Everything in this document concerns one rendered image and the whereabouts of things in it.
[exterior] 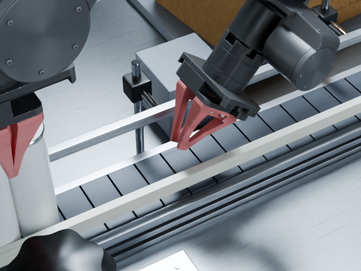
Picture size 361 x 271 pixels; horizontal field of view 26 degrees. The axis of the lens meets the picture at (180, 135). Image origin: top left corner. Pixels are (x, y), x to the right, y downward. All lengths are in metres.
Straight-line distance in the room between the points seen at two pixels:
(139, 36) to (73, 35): 0.88
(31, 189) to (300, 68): 0.32
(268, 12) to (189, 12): 0.39
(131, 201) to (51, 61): 0.52
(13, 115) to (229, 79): 0.43
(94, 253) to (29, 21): 0.20
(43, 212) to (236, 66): 0.28
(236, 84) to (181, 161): 0.16
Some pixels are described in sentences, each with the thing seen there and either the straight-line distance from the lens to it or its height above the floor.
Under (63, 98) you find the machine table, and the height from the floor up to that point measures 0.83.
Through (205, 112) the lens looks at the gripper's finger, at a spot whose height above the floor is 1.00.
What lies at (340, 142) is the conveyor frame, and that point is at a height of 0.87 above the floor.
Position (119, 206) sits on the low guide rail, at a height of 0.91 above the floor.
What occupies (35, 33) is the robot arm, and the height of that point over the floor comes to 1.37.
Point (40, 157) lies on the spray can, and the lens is 0.85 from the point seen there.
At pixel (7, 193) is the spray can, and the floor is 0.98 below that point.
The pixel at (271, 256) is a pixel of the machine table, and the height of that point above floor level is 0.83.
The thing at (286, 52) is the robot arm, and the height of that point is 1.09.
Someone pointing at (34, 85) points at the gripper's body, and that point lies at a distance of 0.51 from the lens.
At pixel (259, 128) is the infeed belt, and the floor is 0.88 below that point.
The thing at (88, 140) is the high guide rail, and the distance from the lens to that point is 0.93.
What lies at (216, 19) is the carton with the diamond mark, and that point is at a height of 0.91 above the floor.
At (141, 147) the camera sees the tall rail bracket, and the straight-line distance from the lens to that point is 1.08.
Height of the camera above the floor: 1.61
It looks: 44 degrees down
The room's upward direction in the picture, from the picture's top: straight up
